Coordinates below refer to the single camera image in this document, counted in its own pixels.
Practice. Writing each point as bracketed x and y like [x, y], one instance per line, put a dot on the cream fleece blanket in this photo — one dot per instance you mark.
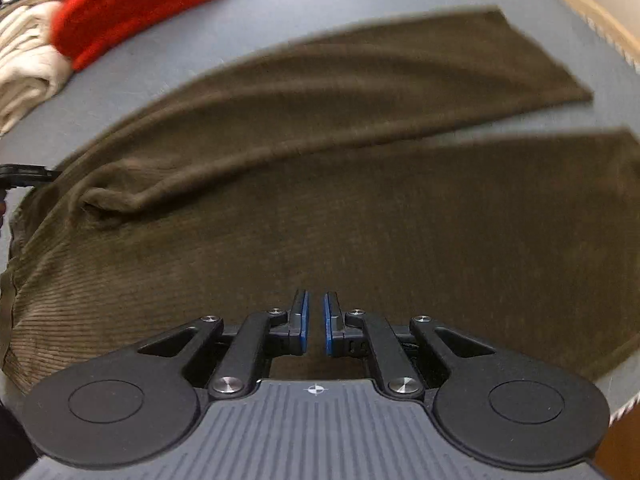
[25, 22]
[30, 85]

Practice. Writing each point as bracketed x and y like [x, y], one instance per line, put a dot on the wooden bed frame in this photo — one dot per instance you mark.
[595, 7]

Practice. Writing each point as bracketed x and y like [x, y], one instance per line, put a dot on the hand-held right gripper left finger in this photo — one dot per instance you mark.
[302, 322]

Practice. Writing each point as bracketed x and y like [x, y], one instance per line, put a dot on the red folded blanket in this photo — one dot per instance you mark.
[140, 0]

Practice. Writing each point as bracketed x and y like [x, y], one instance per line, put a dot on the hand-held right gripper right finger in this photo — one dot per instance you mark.
[328, 325]

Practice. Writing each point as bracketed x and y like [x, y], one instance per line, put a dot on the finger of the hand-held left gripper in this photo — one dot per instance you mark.
[27, 175]

